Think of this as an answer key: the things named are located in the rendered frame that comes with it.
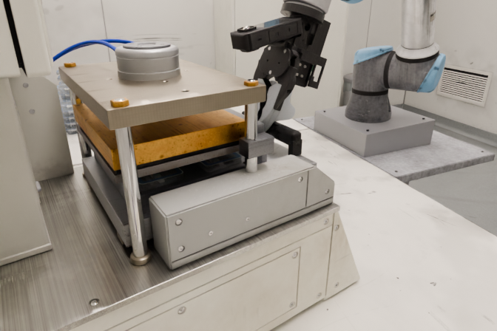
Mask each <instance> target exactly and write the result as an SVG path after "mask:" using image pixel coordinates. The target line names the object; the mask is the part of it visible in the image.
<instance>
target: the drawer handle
mask: <svg viewBox="0 0 497 331"><path fill-rule="evenodd" d="M266 133H267V134H270V135H272V136H274V139H276V140H279V141H280V142H283V143H285V144H287V145H288V155H290V154H291V155H294V156H298V155H301V154H302V139H301V136H302V134H301V132H299V131H297V130H296V129H293V128H291V127H288V126H286V125H283V124H281V123H278V122H277V121H274V122H273V124H272V125H271V127H270V128H269V129H268V130H267V131H266Z"/></svg>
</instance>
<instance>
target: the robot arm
mask: <svg viewBox="0 0 497 331"><path fill-rule="evenodd" d="M341 1H344V2H346V3H348V4H356V3H359V2H361V1H363V0H341ZM283 2H284V3H283V5H282V8H281V11H280V13H281V14H282V15H284V16H285V17H281V18H277V19H274V20H271V21H267V22H264V23H261V24H257V25H254V26H245V27H241V28H239V29H237V31H234V32H231V33H230V36H231V43H232V48H233V49H235V50H240V51H241V52H253V51H255V50H258V49H259V48H261V47H264V46H267V45H268V46H267V47H265V48H264V51H263V54H262V55H261V57H260V59H259V61H258V65H257V68H256V70H255V73H254V77H253V79H255V80H256V81H258V83H261V84H264V85H266V101H264V102H260V103H258V110H257V121H260V122H261V123H264V132H266V131H267V130H268V129H269V128H270V127H271V125H272V124H273V122H274V121H280V120H290V119H292V117H293V116H294V114H295V108H294V107H293V106H292V105H291V103H290V98H291V94H292V90H293V89H294V86H295V85H297V86H301V87H304V88H306V87H307V86H309V87H312V88H315V89H318V86H319V84H320V80H321V77H322V73H323V70H324V68H325V64H326V61H327V59H326V58H323V57H321V53H322V49H323V47H324V44H325V40H326V37H327V34H328V31H329V28H330V26H331V23H330V22H328V21H326V20H325V19H324V18H325V14H327V13H328V9H329V7H330V4H331V0H283ZM435 20H436V0H402V33H401V44H400V45H399V46H398V47H397V48H396V51H393V46H378V47H367V48H363V49H360V50H357V51H356V53H355V55H354V62H353V65H354V70H353V81H352V92H351V96H350V99H349V101H348V104H347V106H346V108H345V116H346V117H347V118H348V119H350V120H354V121H357V122H362V123H381V122H385V121H388V120H390V119H391V113H392V111H391V105H390V101H389V98H388V89H398V90H405V91H412V92H417V93H419V92H426V93H429V92H432V91H433V90H434V89H435V88H436V87H437V85H438V83H439V80H440V78H441V76H442V72H443V69H444V65H445V61H446V55H445V54H442V53H440V54H439V45H438V44H437V43H436V42H435V41H434V31H435ZM317 65H318V66H321V67H322V68H321V71H320V74H319V77H318V80H317V82H316V81H314V71H315V69H316V66H317ZM273 77H274V79H275V81H270V80H269V79H271V78H273ZM276 81H277V82H276ZM307 84H308V85H307Z"/></svg>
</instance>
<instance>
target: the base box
mask: <svg viewBox="0 0 497 331"><path fill-rule="evenodd" d="M359 279H360V277H359V273H358V270H357V267H356V263H355V261H354V257H353V254H352V252H351V248H350V245H349V242H348V238H347V236H346V233H345V229H344V227H343V224H342V220H341V217H340V215H339V211H337V212H336V213H334V214H331V215H329V216H326V217H324V218H322V219H319V220H317V221H316V222H312V223H311V224H309V225H306V226H304V227H302V228H299V229H297V230H295V231H292V232H290V233H287V234H286V235H284V236H281V237H279V238H277V239H274V240H272V241H270V242H267V243H265V244H264V245H261V246H259V247H257V248H254V249H252V250H250V251H247V252H245V253H243V254H240V255H239V256H236V257H234V258H232V259H230V260H227V261H225V262H223V263H220V264H218V265H216V266H214V267H211V268H209V269H207V270H204V271H202V272H200V273H198V274H195V275H193V276H191V277H189V278H187V279H184V280H182V281H179V282H178V283H175V284H173V285H171V286H168V287H166V288H164V289H162V290H159V291H157V292H155V293H153V294H151V295H148V296H146V297H144V298H141V299H139V300H137V301H134V302H132V303H131V304H128V305H126V306H124V307H121V308H119V309H117V310H114V311H112V312H110V313H107V314H106V315H103V316H101V317H99V318H96V319H94V320H92V321H89V322H87V323H85V324H82V325H81V326H79V327H76V328H74V329H72V330H69V331H269V330H272V329H273V328H275V327H276V326H278V325H280V324H281V323H283V322H284V321H287V320H288V319H290V318H291V317H293V316H294V315H296V314H297V313H300V312H301V311H303V310H304V309H306V308H308V307H310V306H311V305H312V304H315V303H316V302H318V301H319V300H321V299H322V300H323V301H324V300H326V299H327V298H330V297H331V296H333V295H334V294H336V293H338V292H339V291H340V290H343V289H344V288H346V287H347V286H349V285H351V284H353V283H354V282H355V281H357V280H359Z"/></svg>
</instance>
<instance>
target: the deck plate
mask: <svg viewBox="0 0 497 331"><path fill-rule="evenodd" d="M83 171H84V168H83V166H79V167H76V168H74V172H75V173H73V174H68V175H64V176H60V177H55V178H52V179H48V180H42V181H39V183H40V186H41V191H39V192H38V193H39V196H40V197H39V199H40V202H41V203H40V206H41V210H42V213H43V216H44V221H45V224H46V226H47V231H48V234H49V237H50V241H51V245H52V249H51V250H48V251H44V252H42V253H38V254H36V255H33V256H29V257H27V258H24V259H20V260H18V261H15V262H11V263H9V264H6V265H2V266H0V331H69V330H72V329H74V328H76V327H79V326H81V325H82V324H85V323H87V322H89V321H92V320H94V319H96V318H99V317H101V316H103V315H106V314H107V313H110V312H112V311H114V310H117V309H119V308H121V307H124V306H126V305H128V304H131V303H132V302H134V301H137V300H139V299H141V298H144V297H146V296H148V295H151V294H153V293H155V292H157V291H159V290H162V289H164V288H166V287H168V286H171V285H173V284H175V283H178V282H179V281H182V280H184V279H187V278H189V277H191V276H193V275H195V274H198V273H200V272H202V271H204V270H207V269H209V268H211V267H214V266H216V265H218V264H220V263H223V262H225V261H227V260H230V259H232V258H234V257H236V256H239V255H240V254H243V253H245V252H247V251H250V250H252V249H254V248H257V247H259V246H261V245H264V244H265V243H267V242H270V241H272V240H274V239H277V238H279V237H281V236H284V235H286V234H287V233H290V232H292V231H295V230H297V229H299V228H302V227H304V226H306V225H309V224H311V223H312V222H316V221H317V220H319V219H322V218H324V217H326V216H329V215H331V214H334V213H336V212H337V211H339V210H340V206H339V205H338V204H336V203H334V202H332V203H330V204H328V205H325V206H323V207H321V208H318V209H316V210H314V211H311V212H309V213H306V214H303V215H302V216H299V217H297V218H295V219H292V220H289V221H287V222H284V223H283V224H280V225H278V226H275V227H273V228H270V229H268V230H266V231H263V232H261V233H259V234H256V235H254V236H251V237H249V238H247V239H244V240H242V241H240V242H237V243H235V244H233V245H230V246H228V247H226V248H223V249H221V250H218V251H215V252H214V253H210V254H209V255H207V256H204V257H201V258H199V259H196V260H194V261H193V262H190V263H187V264H185V265H182V266H180V267H177V268H175V269H173V270H172V269H169V267H168V266H167V264H166V263H165V261H164V260H163V259H162V257H161V256H160V254H159V252H158V251H157V250H156V249H155V246H154V239H150V240H147V241H146V243H147V248H148V249H150V250H151V252H152V259H151V260H150V261H149V262H148V263H146V264H144V265H134V264H133V263H131V261H130V255H131V253H132V251H133V250H132V246H131V247H128V248H127V247H126V245H125V244H123V245H122V243H121V241H120V239H119V238H118V234H117V230H116V229H115V226H114V225H113V224H112V221H111V220H110V218H109V216H108V215H107V213H106V211H105V210H104V207H103V206H102V204H101V202H100V201H99V199H98V197H97V196H96V194H95V192H94V191H93V189H92V190H91V189H90V187H89V185H88V182H87V178H84V177H83V175H82V173H83Z"/></svg>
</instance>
